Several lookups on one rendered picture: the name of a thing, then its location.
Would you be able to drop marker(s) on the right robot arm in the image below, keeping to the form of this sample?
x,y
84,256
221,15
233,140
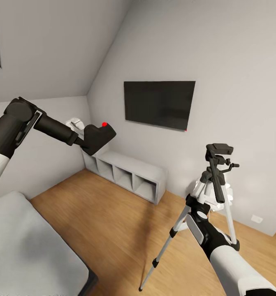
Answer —
x,y
236,275

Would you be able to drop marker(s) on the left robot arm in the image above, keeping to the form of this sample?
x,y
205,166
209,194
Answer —
x,y
19,118

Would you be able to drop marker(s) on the bookcase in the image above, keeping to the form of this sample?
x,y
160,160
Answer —
x,y
116,168

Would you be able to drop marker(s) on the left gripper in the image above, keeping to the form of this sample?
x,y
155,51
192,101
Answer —
x,y
64,133

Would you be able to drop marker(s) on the camera tripod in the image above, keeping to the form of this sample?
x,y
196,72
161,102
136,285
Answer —
x,y
212,177

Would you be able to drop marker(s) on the wall socket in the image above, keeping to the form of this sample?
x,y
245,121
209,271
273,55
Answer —
x,y
256,219

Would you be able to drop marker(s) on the digital camera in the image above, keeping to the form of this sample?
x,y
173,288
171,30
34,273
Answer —
x,y
97,137

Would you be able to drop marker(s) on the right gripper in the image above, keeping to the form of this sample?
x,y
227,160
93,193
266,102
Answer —
x,y
191,202

